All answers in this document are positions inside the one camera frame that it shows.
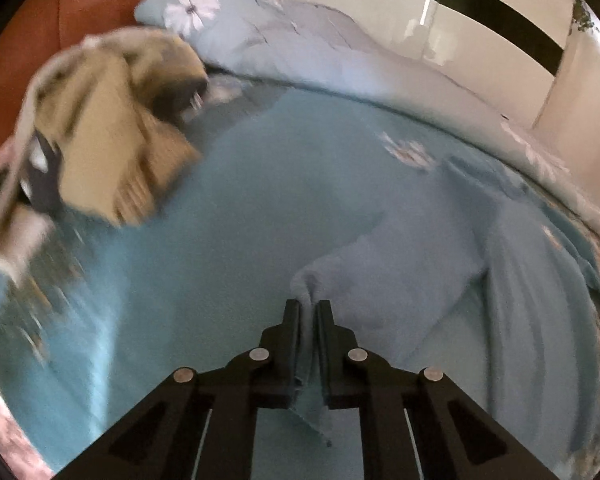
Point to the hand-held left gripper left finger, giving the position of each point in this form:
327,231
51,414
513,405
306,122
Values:
292,340

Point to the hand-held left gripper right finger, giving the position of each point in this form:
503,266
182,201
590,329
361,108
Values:
325,340

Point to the blue garment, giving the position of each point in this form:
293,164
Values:
430,285

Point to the light blue duvet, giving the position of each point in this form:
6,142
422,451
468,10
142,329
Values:
405,80

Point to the mustard knit sweater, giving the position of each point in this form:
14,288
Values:
105,135

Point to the pink fuzzy sweater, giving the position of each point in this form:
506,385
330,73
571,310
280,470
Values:
20,240

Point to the dark grey garment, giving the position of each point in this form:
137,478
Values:
42,180

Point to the pink floral pillow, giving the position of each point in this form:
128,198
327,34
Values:
5,435

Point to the daisy print blue pillow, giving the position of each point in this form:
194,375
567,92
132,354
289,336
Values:
215,15

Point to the white wardrobe with black stripe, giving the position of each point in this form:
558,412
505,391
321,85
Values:
480,35

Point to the red wooden headboard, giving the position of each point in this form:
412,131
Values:
30,35

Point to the green leaf wall sticker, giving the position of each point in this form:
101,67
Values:
582,17

